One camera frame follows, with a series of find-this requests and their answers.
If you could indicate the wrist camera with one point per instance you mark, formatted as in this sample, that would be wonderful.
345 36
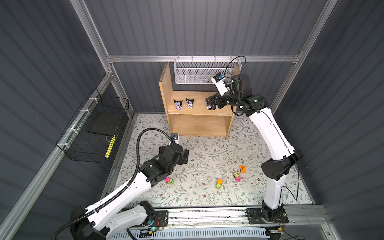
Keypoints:
219 81
175 138

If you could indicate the aluminium rail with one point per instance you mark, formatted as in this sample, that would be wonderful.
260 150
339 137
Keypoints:
240 216

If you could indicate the pink green toy truck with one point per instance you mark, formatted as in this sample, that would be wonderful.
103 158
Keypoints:
237 177

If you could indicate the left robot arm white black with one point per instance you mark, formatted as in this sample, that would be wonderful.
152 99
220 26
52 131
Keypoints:
108 216

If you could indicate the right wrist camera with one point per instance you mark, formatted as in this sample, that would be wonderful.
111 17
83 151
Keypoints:
219 81

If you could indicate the black purple figurine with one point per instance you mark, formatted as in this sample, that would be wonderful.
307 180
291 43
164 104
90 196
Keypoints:
190 103
208 106
178 105

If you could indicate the black wire basket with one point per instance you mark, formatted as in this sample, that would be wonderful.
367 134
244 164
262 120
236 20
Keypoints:
87 138

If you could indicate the yellow green marker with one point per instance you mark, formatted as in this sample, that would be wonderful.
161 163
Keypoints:
110 147

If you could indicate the pink green toy car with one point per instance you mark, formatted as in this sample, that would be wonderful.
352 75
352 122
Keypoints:
169 180

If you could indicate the white ribbed cable duct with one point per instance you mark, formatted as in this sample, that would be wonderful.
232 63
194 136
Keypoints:
233 233

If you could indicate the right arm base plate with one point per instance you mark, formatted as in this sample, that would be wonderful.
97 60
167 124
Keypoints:
266 216

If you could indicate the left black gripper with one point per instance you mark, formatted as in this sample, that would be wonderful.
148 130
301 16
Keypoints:
183 157

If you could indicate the wooden two-tier shelf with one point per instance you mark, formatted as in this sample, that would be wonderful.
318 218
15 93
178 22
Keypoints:
197 121

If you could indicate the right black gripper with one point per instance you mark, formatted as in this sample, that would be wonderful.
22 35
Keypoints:
217 98

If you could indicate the white wire mesh basket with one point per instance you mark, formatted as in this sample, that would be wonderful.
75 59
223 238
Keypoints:
200 73

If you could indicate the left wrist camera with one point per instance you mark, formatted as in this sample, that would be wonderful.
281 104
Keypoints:
175 138

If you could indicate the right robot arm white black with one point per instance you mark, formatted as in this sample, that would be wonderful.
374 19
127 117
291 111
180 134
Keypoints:
283 155

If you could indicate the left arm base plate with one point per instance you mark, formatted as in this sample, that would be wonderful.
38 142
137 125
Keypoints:
158 219

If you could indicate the orange toy bulldozer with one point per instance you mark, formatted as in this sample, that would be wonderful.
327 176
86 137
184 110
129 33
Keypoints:
243 169

